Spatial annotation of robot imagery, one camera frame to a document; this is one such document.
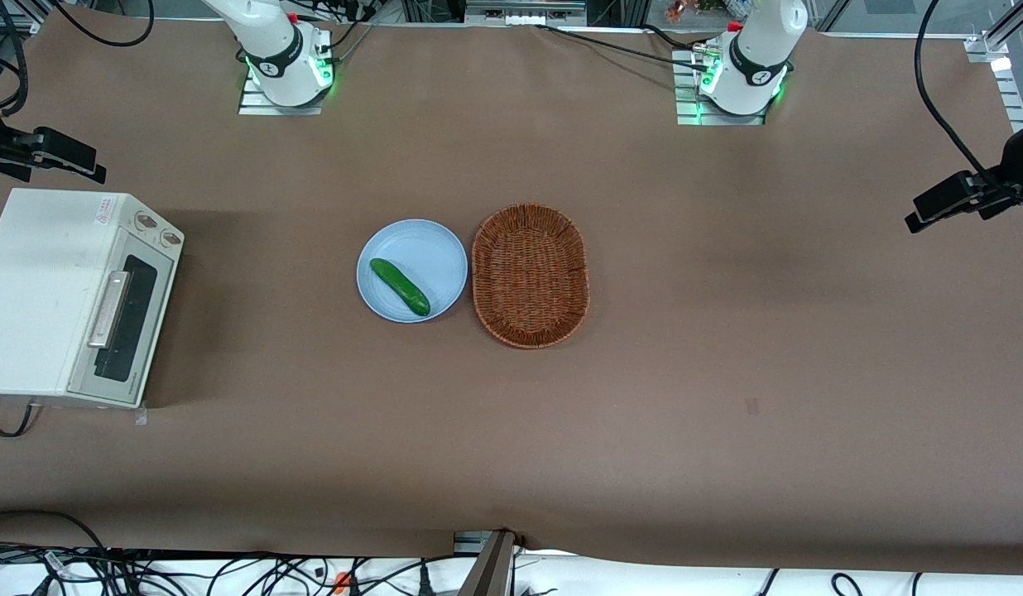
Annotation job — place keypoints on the brown wicker basket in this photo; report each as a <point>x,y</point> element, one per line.
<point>530,276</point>

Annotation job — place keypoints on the red oven sticker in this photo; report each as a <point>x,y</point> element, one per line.
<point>105,209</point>

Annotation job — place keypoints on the green cucumber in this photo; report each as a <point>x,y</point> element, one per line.
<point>400,286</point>

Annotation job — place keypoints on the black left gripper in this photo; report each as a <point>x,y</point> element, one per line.
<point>988,192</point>

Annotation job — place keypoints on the aluminium frame corner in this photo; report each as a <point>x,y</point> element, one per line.
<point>1004,66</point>

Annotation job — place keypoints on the brown table cover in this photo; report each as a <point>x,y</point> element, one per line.
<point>727,331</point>

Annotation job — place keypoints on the light blue round plate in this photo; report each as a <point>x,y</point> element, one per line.
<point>420,248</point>

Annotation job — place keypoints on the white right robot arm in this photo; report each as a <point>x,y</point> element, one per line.
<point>271,41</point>

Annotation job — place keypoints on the round oven knob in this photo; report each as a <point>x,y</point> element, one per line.
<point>147,221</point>
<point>171,238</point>

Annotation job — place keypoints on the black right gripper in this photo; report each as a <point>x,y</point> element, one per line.
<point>7,150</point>

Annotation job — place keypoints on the grey power strip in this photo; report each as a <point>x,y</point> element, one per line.
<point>524,12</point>

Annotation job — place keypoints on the white toaster oven body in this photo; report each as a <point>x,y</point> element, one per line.
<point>40,290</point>

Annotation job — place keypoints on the dark metal post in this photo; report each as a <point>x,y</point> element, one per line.
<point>488,567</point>

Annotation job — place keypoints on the oven door with dark window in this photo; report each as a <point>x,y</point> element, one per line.
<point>139,314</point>

